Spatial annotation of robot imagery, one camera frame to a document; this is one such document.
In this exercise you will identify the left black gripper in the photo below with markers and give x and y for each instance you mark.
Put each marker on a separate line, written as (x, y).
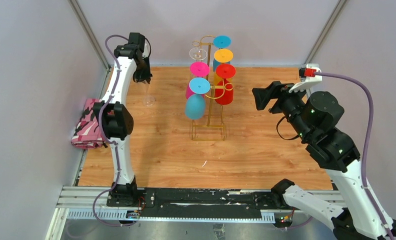
(146, 76)

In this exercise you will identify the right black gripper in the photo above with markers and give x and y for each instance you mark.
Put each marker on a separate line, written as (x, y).
(275, 90)

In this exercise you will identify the clear wine glass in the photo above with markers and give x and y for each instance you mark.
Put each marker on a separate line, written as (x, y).
(148, 99)
(198, 54)

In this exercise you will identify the pink wine glass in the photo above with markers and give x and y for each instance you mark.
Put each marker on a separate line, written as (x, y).
(198, 71)

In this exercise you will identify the light blue wine glass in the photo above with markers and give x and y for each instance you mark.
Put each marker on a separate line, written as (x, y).
(195, 95)

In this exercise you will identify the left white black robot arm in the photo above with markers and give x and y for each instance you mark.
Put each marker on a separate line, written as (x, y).
(114, 120)

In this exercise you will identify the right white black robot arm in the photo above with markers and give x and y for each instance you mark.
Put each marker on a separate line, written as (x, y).
(314, 121)

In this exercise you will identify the red wine glass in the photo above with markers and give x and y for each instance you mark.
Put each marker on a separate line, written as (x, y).
(224, 93)

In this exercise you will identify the yellow wine glass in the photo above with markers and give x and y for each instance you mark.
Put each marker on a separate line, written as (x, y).
(221, 56)

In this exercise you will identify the back blue wine glass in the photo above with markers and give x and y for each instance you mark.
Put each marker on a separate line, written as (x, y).
(222, 41)

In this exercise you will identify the pink camouflage cloth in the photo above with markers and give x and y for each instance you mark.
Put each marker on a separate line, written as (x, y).
(87, 133)

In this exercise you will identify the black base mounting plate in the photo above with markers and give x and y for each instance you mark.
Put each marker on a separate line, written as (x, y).
(199, 203)

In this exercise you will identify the gold wire glass rack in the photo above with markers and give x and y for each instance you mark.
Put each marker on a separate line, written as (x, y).
(213, 116)

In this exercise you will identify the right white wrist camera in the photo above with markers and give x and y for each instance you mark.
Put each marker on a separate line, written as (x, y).
(308, 78)

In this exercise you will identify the aluminium frame rail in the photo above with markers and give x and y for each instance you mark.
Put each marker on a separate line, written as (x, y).
(92, 213)

